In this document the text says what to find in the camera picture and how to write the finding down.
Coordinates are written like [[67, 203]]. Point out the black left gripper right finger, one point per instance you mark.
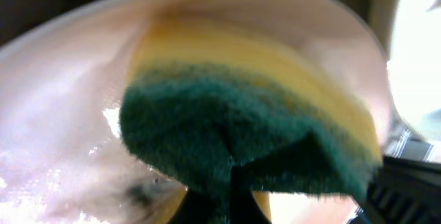
[[403, 192]]

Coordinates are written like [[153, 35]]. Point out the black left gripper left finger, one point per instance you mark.
[[236, 207]]

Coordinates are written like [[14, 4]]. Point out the green yellow sponge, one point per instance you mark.
[[222, 108]]

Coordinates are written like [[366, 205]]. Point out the cream white plate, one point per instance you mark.
[[414, 66]]

